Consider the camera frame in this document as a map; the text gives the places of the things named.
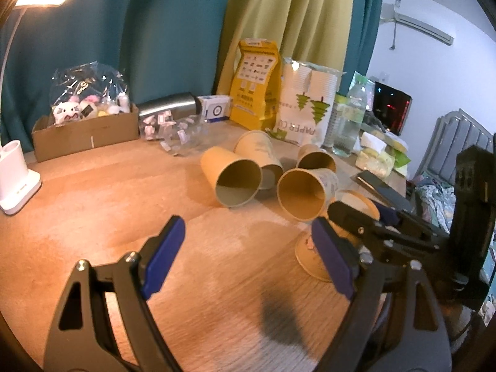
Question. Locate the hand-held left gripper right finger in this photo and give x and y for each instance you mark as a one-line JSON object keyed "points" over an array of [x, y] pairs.
{"points": [[333, 257]]}

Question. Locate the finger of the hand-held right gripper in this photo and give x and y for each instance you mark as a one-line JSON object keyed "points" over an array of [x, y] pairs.
{"points": [[348, 217], [387, 215]]}

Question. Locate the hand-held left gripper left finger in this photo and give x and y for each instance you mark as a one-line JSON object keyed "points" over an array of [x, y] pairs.
{"points": [[162, 257]]}

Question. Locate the brown paper cup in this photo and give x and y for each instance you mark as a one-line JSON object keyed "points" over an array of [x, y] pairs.
{"points": [[255, 149], [310, 151], [329, 180], [211, 162], [310, 254]]}

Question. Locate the paper cup package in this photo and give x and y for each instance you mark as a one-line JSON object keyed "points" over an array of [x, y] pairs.
{"points": [[306, 108]]}

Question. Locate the black phone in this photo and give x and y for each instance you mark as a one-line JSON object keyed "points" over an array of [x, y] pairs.
{"points": [[381, 190]]}

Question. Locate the patterned blanket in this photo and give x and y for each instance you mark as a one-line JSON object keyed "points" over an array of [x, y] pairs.
{"points": [[434, 201]]}

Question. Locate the green snack packet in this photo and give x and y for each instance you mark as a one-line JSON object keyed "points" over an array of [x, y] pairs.
{"points": [[401, 157]]}

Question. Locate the grey padded headboard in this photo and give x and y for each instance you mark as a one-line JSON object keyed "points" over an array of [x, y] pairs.
{"points": [[457, 147]]}

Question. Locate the white tissue pack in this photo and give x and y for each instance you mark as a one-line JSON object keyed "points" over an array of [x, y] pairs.
{"points": [[372, 141]]}

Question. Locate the clear plastic water bottle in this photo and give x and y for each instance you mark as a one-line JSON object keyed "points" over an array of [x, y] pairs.
{"points": [[348, 124]]}

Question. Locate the black appliance with red lights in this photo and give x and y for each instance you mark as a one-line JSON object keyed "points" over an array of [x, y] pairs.
{"points": [[391, 104]]}

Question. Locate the clear bag of small packets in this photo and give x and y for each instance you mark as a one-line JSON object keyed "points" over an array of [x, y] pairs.
{"points": [[174, 131]]}

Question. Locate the cardboard box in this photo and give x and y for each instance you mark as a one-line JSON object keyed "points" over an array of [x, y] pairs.
{"points": [[77, 137]]}

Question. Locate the steel thermos bottle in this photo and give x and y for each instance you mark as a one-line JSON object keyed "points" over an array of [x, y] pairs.
{"points": [[170, 104]]}

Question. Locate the small white box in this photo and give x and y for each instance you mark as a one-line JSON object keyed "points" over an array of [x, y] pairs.
{"points": [[215, 108]]}

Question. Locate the white desk lamp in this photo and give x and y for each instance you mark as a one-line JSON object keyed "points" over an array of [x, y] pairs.
{"points": [[19, 186]]}

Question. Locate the yellow standing pouch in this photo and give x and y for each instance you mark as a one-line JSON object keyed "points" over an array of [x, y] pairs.
{"points": [[254, 85]]}

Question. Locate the clear bag of plush toys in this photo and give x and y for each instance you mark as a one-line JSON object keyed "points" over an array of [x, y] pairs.
{"points": [[89, 85]]}

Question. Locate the white air conditioner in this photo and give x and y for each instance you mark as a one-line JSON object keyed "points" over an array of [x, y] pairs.
{"points": [[418, 23]]}

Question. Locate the yellow curtain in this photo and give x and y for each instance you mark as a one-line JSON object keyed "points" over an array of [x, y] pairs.
{"points": [[294, 11]]}

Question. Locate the teal curtain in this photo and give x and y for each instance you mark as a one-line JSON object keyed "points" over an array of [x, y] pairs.
{"points": [[155, 27]]}

